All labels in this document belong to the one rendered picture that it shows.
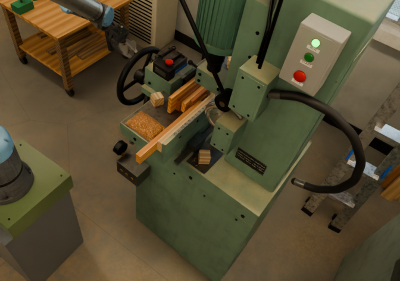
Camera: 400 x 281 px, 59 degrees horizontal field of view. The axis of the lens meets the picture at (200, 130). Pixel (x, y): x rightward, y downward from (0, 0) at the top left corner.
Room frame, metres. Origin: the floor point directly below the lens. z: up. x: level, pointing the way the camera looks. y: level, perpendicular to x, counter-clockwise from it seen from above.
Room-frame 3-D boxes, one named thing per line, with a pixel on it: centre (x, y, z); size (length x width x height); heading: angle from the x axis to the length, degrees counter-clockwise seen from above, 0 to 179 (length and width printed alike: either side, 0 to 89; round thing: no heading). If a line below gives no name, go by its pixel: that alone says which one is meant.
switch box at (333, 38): (0.71, -0.22, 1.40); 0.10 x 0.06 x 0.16; 63
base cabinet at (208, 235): (0.93, -0.11, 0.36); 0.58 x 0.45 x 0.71; 63
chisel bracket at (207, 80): (0.97, -0.02, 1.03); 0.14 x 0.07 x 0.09; 63
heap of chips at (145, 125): (0.80, 0.19, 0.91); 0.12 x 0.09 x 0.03; 63
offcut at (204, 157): (0.78, -0.04, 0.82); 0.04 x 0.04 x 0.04; 12
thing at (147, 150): (0.92, 0.03, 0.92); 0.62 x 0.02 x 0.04; 153
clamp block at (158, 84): (1.07, 0.17, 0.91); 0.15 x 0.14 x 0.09; 153
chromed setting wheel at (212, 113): (0.81, -0.06, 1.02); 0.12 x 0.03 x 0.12; 63
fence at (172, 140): (0.96, -0.03, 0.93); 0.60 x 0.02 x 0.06; 153
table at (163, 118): (1.03, 0.10, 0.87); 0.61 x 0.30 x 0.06; 153
